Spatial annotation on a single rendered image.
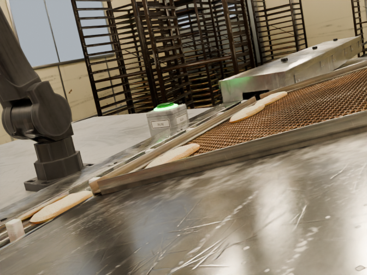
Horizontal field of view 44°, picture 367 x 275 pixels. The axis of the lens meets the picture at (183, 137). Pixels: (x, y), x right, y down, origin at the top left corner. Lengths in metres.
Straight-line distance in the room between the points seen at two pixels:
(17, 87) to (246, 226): 0.63
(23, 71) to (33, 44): 5.79
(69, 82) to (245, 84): 5.90
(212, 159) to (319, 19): 7.44
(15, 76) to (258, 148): 0.53
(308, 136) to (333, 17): 7.41
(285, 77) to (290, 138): 0.77
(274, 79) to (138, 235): 0.89
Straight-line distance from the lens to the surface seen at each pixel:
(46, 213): 0.57
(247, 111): 0.68
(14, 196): 0.88
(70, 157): 0.85
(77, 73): 7.12
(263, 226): 0.22
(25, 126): 0.83
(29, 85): 0.82
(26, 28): 6.60
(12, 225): 0.53
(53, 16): 7.00
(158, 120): 1.00
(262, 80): 1.14
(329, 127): 0.35
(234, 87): 1.17
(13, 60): 0.82
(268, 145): 0.37
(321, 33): 7.80
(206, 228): 0.24
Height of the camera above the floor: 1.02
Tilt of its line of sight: 11 degrees down
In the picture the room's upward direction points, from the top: 11 degrees counter-clockwise
